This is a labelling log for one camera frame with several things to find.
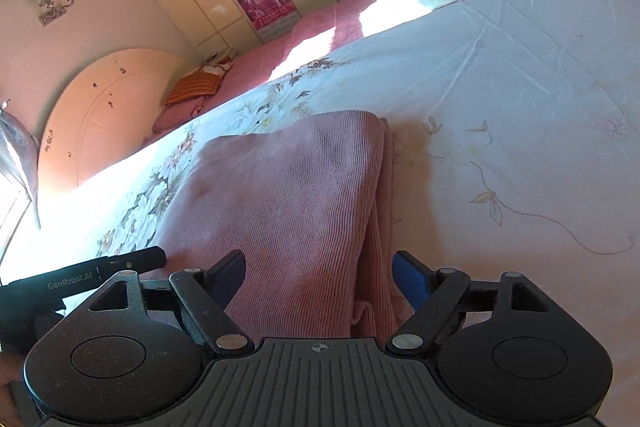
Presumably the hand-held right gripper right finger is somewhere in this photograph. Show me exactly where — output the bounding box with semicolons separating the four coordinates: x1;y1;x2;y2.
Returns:
385;249;552;354

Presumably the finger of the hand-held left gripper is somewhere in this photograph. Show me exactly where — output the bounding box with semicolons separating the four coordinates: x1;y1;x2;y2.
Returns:
97;246;167;277

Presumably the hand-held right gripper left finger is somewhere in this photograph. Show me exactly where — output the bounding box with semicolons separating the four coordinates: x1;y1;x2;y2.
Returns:
88;249;256;354

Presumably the pink knit garment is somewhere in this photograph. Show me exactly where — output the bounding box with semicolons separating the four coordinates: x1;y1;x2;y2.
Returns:
150;109;416;342

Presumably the grey curtain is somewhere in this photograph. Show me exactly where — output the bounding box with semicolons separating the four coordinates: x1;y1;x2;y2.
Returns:
0;99;42;230

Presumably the pink pillow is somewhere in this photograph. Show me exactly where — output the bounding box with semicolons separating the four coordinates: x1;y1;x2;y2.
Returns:
151;96;213;134

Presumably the round wooden headboard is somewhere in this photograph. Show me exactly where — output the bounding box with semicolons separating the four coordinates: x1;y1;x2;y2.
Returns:
37;48;185;192

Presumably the striped pillow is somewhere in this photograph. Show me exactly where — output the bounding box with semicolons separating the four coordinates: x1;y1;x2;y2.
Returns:
164;71;222;106

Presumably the floral bed sheet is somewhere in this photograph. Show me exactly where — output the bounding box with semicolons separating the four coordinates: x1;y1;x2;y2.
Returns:
0;0;640;427

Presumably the magenta wall poster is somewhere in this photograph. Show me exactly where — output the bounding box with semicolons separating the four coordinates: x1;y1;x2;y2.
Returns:
230;0;302;34

